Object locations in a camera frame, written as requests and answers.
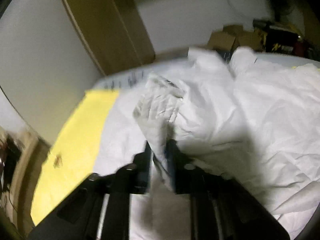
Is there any white puffy down jacket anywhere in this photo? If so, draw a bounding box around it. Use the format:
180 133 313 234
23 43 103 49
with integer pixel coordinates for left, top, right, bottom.
93 47 319 239

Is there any brown cardboard box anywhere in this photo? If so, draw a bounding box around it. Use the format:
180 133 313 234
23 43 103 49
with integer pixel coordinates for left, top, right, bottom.
207 25 263 53

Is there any white mattress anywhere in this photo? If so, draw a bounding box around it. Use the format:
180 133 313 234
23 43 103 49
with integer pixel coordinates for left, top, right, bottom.
93 53 319 90

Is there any yellow bed sheet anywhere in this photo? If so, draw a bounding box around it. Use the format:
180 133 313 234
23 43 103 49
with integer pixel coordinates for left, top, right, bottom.
30 89 119 225

